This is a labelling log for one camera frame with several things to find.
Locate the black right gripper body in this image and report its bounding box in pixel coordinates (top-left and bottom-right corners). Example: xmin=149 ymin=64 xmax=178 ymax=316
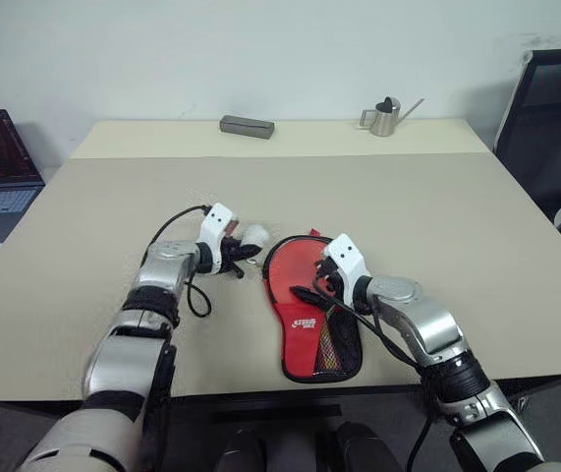
xmin=312 ymin=266 xmax=350 ymax=303

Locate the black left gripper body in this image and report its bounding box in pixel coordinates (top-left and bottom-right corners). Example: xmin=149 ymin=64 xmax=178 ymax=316
xmin=214 ymin=236 xmax=245 ymax=275

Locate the white ball cluster with ring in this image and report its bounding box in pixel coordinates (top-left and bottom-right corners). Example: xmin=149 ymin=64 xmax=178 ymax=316
xmin=239 ymin=224 xmax=270 ymax=269

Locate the red table tennis paddle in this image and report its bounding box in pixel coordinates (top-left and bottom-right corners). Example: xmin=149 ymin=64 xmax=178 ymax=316
xmin=266 ymin=239 xmax=348 ymax=376

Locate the black red paddle case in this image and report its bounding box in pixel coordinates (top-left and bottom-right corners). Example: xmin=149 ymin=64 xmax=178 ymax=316
xmin=260 ymin=227 xmax=365 ymax=384

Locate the black flat bar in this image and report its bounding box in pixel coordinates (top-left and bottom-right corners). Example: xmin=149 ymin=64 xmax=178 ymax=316
xmin=212 ymin=404 xmax=343 ymax=425

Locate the grey rectangular box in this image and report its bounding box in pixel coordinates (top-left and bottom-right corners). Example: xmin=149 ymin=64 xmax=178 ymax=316
xmin=218 ymin=114 xmax=276 ymax=142

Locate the steel watering can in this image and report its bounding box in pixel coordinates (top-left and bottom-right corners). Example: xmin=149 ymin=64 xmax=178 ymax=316
xmin=360 ymin=95 xmax=426 ymax=138

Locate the dark rounded shape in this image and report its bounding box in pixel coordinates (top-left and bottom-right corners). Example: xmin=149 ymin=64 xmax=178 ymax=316
xmin=335 ymin=421 xmax=400 ymax=472
xmin=214 ymin=431 xmax=267 ymax=472

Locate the black mesh office chair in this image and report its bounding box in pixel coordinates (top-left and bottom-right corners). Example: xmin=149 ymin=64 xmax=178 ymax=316
xmin=492 ymin=48 xmax=561 ymax=243

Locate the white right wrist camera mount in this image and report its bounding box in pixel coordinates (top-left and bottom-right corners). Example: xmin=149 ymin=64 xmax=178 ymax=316
xmin=319 ymin=233 xmax=373 ymax=297

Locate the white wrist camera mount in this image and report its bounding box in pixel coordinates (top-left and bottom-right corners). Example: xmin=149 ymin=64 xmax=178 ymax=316
xmin=197 ymin=202 xmax=240 ymax=258
xmin=319 ymin=233 xmax=373 ymax=297

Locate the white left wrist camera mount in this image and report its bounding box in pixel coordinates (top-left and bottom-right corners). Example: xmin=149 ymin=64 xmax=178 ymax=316
xmin=197 ymin=202 xmax=240 ymax=258

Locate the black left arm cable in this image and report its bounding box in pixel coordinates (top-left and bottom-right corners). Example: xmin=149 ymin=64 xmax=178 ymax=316
xmin=139 ymin=205 xmax=213 ymax=319

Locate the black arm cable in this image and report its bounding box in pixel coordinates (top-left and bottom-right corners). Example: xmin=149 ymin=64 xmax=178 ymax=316
xmin=139 ymin=205 xmax=213 ymax=319
xmin=312 ymin=274 xmax=434 ymax=472

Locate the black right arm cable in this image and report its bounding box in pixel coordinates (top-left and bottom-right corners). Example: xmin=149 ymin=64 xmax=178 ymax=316
xmin=312 ymin=274 xmax=434 ymax=472

